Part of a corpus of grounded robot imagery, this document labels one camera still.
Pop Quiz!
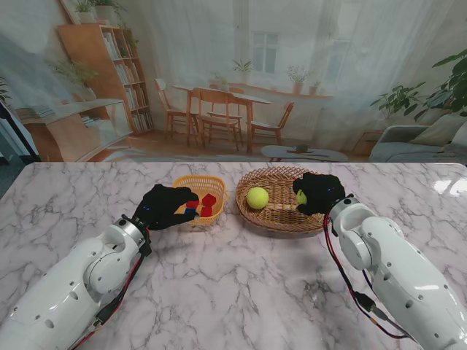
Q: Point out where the red black right arm cable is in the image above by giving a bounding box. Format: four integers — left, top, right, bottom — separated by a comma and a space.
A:
323, 214, 415, 341

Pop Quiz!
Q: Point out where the red black arm cable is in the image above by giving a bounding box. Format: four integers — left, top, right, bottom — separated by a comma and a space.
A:
71, 247, 149, 350
323, 214, 415, 341

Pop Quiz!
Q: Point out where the black backdrop stand pole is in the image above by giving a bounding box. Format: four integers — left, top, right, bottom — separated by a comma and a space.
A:
0, 98, 39, 161

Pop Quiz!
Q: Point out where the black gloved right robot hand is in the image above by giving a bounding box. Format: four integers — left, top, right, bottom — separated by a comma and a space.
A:
293, 173, 347, 217

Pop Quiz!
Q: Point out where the yellow perforated plastic basket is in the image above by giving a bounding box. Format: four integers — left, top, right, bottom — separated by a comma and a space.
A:
171, 175, 230, 224

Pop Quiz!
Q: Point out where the red black left arm cable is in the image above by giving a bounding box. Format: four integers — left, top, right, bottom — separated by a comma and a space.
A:
71, 247, 149, 350

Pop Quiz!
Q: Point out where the printed room scene backdrop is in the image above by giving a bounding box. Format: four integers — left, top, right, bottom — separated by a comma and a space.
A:
0, 0, 467, 163

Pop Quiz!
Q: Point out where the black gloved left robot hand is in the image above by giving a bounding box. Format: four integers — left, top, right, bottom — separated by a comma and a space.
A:
133, 184, 201, 231

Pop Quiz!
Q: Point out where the round woven wicker basket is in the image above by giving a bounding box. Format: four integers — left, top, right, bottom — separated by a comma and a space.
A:
235, 166, 342, 234

